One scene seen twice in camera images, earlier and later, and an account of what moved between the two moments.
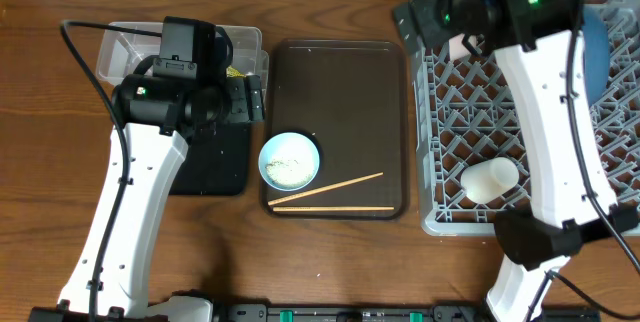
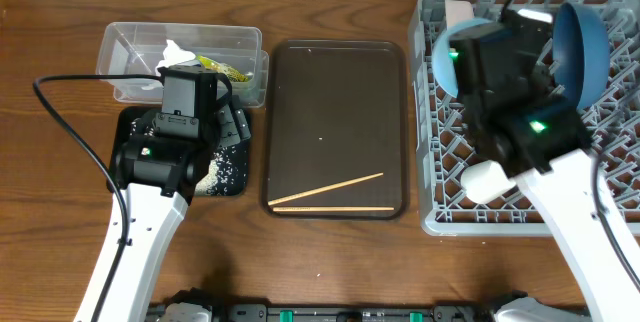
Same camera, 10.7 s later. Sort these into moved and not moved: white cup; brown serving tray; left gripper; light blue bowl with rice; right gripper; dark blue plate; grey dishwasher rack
Moved: right gripper; light blue bowl with rice; left gripper
Not moved: dark blue plate; white cup; grey dishwasher rack; brown serving tray
